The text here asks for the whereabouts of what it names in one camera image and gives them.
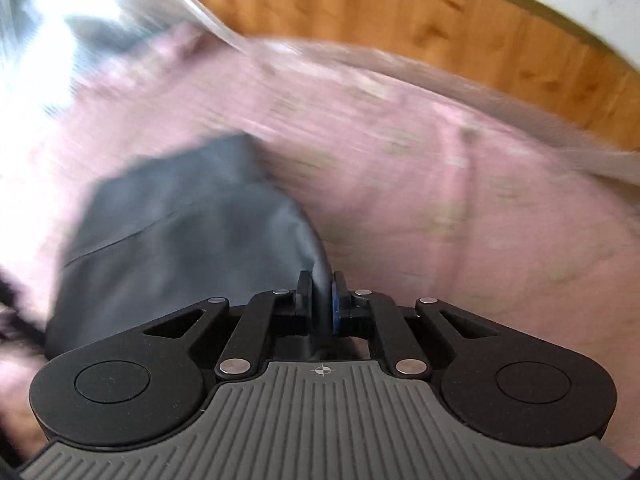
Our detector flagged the grey pants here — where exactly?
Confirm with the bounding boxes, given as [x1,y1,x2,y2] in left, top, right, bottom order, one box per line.
[45,132,335,361]

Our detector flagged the pink printed blanket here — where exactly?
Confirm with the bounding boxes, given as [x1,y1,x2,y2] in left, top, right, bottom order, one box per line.
[0,25,640,461]

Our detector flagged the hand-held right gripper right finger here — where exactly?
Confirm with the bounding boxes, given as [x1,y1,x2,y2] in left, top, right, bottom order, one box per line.
[330,270,503,380]

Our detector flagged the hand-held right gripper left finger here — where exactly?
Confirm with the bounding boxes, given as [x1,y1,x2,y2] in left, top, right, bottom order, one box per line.
[142,270,315,380]

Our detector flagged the clear bubble wrap sheet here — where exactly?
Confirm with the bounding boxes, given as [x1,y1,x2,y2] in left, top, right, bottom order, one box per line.
[0,0,640,188]

